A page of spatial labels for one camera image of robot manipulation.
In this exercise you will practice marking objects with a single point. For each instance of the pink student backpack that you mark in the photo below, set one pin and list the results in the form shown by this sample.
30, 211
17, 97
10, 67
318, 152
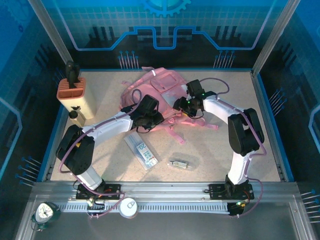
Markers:
160, 85

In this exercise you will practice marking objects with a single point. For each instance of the clear pen pack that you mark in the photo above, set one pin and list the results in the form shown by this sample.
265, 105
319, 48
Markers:
143, 151

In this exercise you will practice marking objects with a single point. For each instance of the small clear plastic packet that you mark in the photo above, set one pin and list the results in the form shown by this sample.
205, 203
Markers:
181, 163

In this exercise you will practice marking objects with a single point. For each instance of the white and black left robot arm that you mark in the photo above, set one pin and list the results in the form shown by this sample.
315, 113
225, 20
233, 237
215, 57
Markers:
110, 126

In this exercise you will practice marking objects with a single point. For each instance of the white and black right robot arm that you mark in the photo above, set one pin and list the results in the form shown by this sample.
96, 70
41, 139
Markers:
220, 107

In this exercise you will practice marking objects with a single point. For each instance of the small bottle with black cap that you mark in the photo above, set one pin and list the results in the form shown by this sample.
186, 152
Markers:
76, 118

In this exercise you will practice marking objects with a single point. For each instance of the cream knife block orange top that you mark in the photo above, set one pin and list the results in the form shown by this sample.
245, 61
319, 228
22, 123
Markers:
72, 92

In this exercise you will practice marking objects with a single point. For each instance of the aluminium front beam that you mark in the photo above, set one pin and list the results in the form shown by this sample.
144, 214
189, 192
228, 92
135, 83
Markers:
162, 191

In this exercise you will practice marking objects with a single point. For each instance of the silver tin can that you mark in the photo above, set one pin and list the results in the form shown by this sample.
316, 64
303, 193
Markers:
127, 207

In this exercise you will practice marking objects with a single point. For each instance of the green alarm clock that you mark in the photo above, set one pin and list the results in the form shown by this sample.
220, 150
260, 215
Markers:
45, 212

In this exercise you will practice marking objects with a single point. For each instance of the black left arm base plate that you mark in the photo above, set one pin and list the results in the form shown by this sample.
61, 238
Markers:
112, 190

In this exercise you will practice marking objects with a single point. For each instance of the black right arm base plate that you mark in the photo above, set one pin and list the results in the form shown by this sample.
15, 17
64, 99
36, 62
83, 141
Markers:
215, 191

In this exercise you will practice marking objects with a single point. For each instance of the aluminium frame post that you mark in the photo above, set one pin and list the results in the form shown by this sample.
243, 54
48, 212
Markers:
47, 30
277, 30

